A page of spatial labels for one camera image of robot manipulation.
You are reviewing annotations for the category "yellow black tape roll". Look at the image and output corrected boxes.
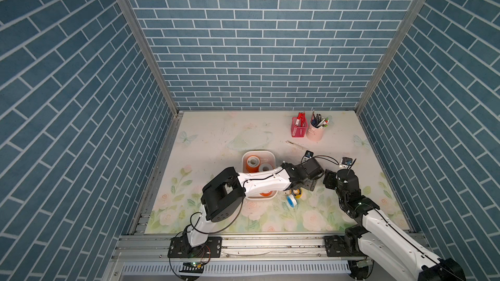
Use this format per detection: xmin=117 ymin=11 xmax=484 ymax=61
xmin=290 ymin=189 xmax=303 ymax=199

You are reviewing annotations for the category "small blue tape roll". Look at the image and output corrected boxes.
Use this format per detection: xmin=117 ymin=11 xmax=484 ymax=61
xmin=286 ymin=195 xmax=298 ymax=208

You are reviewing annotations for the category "white plastic storage box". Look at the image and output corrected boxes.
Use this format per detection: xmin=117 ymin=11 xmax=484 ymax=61
xmin=242 ymin=150 xmax=277 ymax=202

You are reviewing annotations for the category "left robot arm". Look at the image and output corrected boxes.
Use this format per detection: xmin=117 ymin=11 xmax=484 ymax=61
xmin=183 ymin=158 xmax=324 ymax=248

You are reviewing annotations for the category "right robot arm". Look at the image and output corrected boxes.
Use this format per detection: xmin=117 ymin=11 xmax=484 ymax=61
xmin=324 ymin=169 xmax=466 ymax=280

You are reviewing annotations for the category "pink bucket pen holder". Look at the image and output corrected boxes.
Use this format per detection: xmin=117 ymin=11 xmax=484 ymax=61
xmin=306 ymin=121 xmax=325 ymax=142

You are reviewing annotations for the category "pink mesh pen holder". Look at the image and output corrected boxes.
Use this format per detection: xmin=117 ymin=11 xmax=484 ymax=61
xmin=290 ymin=117 xmax=309 ymax=138

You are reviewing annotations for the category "red marker in mesh holder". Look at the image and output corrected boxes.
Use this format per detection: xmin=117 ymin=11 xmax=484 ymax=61
xmin=295 ymin=113 xmax=306 ymax=127

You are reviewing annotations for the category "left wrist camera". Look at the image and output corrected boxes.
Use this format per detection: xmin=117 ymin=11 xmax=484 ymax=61
xmin=302 ymin=150 xmax=314 ymax=161

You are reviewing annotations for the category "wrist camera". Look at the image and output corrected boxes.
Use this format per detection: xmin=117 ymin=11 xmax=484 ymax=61
xmin=302 ymin=150 xmax=314 ymax=161
xmin=339 ymin=157 xmax=354 ymax=169

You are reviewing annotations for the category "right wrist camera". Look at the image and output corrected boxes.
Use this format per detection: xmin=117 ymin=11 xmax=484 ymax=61
xmin=339 ymin=157 xmax=354 ymax=169

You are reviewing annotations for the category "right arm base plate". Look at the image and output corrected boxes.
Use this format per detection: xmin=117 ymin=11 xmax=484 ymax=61
xmin=324 ymin=235 xmax=367 ymax=259

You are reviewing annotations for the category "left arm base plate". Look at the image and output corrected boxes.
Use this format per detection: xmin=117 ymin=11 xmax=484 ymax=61
xmin=167 ymin=236 xmax=222 ymax=259

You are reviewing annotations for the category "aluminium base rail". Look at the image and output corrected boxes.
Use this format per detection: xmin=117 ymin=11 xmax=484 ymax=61
xmin=111 ymin=232 xmax=365 ymax=262

